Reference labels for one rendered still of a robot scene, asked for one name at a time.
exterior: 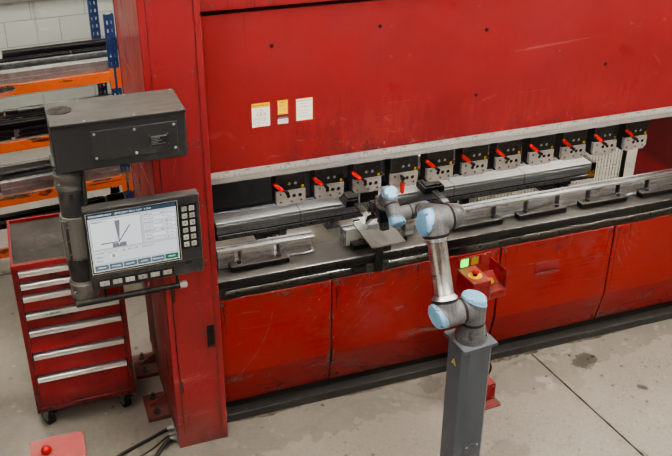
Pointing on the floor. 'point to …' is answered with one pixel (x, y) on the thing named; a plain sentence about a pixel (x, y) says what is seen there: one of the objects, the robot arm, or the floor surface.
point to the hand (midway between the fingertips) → (372, 223)
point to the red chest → (65, 325)
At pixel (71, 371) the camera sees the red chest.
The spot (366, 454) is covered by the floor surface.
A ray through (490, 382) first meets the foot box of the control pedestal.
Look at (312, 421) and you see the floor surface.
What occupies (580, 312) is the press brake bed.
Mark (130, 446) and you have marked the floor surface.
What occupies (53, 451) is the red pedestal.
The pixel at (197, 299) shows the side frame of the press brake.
